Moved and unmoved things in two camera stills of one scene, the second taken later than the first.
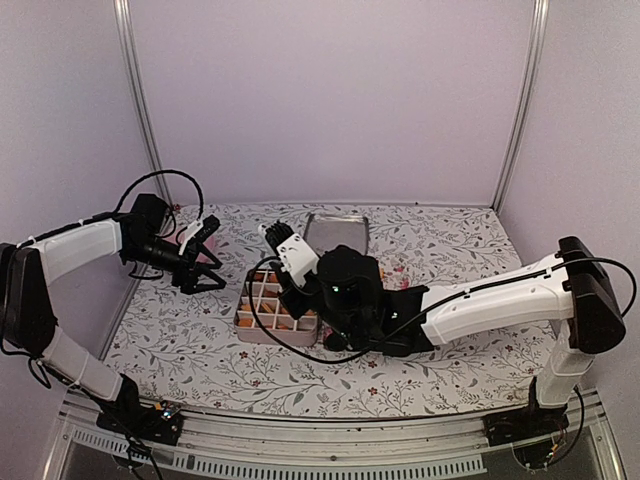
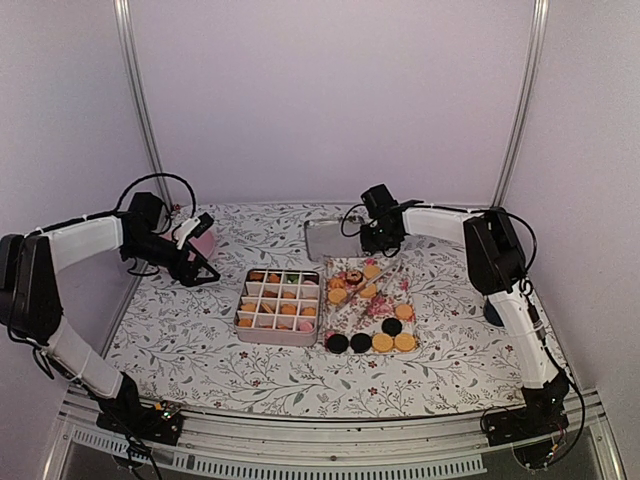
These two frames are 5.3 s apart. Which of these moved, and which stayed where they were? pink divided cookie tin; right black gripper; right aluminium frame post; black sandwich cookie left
Moved: right black gripper
Stayed: black sandwich cookie left; right aluminium frame post; pink divided cookie tin
